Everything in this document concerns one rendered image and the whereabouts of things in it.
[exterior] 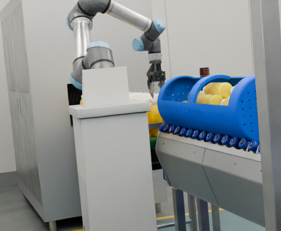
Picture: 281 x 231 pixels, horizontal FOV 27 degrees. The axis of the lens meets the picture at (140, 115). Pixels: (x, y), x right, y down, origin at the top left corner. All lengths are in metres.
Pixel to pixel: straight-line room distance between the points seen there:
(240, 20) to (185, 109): 5.16
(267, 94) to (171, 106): 1.28
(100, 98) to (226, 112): 0.56
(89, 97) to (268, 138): 1.06
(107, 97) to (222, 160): 0.57
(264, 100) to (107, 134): 0.97
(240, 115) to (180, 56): 5.24
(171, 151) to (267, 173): 1.33
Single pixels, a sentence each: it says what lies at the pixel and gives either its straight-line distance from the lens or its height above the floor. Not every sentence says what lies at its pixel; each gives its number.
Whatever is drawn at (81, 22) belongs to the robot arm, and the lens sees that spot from 2.99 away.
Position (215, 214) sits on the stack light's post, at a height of 0.32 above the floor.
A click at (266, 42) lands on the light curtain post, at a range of 1.66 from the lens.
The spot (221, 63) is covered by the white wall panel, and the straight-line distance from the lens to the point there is 7.69.
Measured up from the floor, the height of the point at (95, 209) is 0.71.
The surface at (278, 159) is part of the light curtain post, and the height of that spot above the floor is 1.01.
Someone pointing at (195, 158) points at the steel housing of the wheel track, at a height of 0.85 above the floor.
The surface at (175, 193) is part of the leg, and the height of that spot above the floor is 0.61.
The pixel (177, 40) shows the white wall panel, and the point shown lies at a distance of 7.50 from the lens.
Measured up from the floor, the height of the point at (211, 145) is 0.93.
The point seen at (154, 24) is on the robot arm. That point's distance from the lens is 3.13.
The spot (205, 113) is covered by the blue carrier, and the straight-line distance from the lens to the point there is 2.54.
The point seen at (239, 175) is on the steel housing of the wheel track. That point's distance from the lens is 2.33.
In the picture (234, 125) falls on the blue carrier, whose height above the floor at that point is 1.04.
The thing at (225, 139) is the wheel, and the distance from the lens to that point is 2.47.
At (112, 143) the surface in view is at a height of 0.99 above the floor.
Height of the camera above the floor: 1.31
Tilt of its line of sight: 5 degrees down
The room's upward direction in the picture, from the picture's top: 5 degrees counter-clockwise
